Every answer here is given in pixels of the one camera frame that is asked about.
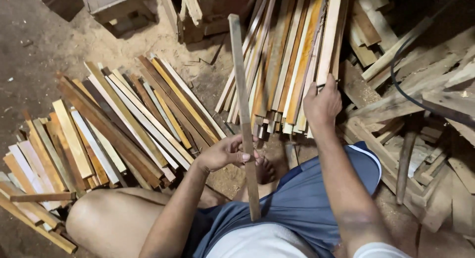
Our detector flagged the person's bare leg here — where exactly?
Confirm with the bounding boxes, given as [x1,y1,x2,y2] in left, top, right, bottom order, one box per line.
[66,187,232,258]

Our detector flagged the black cable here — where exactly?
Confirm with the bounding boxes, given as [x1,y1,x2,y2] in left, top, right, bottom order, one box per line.
[390,0,475,127]

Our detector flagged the heap of scrap wood boards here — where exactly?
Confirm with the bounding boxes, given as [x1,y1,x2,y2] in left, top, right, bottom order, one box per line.
[338,0,475,236]

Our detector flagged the person's left hand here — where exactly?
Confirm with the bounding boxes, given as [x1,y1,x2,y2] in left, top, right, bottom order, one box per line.
[195,134,261,173]

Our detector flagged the long grey-brown wooden slat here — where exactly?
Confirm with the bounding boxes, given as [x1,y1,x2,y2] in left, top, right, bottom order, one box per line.
[227,14,262,222]

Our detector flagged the person's right hand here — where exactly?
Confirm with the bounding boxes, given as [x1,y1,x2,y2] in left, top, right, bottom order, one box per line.
[303,74,343,131]

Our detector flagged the pile of wooden slats lying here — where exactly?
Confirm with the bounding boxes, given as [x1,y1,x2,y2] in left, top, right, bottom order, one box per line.
[0,53,228,255]

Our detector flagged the person's bare foot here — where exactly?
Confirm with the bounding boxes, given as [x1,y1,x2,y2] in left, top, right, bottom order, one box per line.
[234,156,278,203]

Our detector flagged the heap of rough wood offcuts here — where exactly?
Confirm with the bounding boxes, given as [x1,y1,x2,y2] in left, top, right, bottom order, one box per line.
[156,0,257,45]

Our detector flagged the dark round wooden stick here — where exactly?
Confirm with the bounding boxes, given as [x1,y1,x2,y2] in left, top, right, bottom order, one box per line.
[395,127,421,205]

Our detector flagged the bundle of long slats leaning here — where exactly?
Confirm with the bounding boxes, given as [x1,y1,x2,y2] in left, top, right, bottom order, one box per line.
[214,0,351,139]

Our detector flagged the blue shorts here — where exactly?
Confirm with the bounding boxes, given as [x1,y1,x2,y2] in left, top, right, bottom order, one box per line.
[182,141,383,258]

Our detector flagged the white shirt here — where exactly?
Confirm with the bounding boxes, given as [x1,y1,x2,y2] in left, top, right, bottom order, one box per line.
[206,223,412,258]

